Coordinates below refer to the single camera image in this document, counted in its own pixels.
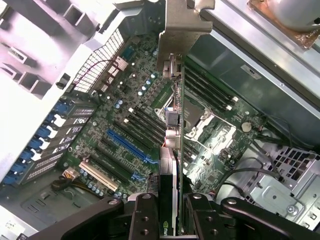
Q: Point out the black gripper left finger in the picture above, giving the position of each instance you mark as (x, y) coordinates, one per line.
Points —
(145, 220)

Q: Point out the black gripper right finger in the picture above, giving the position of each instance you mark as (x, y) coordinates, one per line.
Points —
(207, 222)

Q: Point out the long black expansion slot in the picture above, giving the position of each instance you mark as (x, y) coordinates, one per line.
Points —
(110, 168)
(135, 136)
(117, 160)

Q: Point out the white expansion slot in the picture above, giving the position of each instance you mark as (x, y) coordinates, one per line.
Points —
(98, 176)

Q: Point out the metal disk bay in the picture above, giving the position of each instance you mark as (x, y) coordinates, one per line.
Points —
(275, 190)

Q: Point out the blue expansion slot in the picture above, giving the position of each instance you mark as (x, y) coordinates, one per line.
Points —
(127, 145)

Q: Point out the short black expansion slot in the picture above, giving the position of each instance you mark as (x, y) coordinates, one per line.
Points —
(106, 142)

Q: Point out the white power connector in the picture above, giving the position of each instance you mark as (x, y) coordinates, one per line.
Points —
(70, 173)

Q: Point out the metal socket cover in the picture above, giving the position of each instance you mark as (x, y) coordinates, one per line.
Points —
(215, 132)

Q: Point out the coin battery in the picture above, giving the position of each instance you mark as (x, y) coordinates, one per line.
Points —
(246, 126)

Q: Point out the CPU socket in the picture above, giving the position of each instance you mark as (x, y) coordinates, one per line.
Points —
(197, 110)

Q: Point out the green motherboard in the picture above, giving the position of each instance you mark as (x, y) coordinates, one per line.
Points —
(140, 100)

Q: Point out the blue slot clip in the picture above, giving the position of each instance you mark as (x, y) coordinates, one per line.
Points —
(36, 143)
(27, 156)
(62, 106)
(55, 118)
(45, 131)

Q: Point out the open black PC case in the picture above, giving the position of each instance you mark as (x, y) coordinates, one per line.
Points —
(225, 62)

